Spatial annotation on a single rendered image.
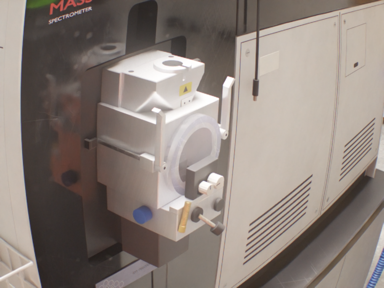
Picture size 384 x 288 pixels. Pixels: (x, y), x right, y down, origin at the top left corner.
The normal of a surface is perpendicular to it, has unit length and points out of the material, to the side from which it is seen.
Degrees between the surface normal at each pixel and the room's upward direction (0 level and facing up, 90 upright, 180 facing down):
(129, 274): 90
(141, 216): 90
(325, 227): 0
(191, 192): 90
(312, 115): 90
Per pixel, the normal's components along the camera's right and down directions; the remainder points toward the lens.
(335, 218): 0.05, -0.91
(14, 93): -0.60, 0.31
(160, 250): 0.80, 0.30
